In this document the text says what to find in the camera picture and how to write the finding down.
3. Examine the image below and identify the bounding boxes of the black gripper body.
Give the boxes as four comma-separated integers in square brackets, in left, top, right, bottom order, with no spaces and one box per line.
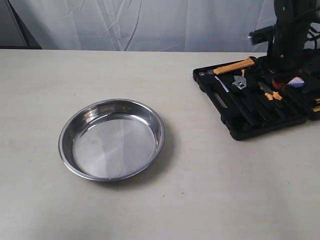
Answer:
[267,23,310,84]

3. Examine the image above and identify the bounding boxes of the silver adjustable wrench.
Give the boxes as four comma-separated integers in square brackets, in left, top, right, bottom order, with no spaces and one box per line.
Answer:
[232,69,247,90]

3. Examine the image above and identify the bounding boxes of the black plastic tool case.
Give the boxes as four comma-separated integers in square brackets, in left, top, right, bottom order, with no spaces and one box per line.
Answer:
[192,49,320,141]

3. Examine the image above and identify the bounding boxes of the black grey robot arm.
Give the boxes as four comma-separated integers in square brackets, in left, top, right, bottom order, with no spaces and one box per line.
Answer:
[267,0,320,85]

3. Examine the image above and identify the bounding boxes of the blue white screwdriver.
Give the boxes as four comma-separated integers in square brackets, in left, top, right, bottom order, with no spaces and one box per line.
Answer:
[214,75,230,93]

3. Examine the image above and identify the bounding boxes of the white backdrop curtain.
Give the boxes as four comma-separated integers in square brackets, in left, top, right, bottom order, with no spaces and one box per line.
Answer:
[11,0,276,52]

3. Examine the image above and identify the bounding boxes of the round stainless steel tray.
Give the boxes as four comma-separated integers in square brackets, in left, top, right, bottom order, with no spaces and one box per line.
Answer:
[57,98,166,182]

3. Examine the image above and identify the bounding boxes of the dark panel behind curtain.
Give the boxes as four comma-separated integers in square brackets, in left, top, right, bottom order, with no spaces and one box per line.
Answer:
[0,0,42,50]

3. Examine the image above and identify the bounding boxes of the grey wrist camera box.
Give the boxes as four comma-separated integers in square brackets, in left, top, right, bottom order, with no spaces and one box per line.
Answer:
[248,25,274,46]

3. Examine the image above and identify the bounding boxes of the orange handled pliers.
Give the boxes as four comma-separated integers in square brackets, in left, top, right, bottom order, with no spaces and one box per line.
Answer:
[258,81,283,101]

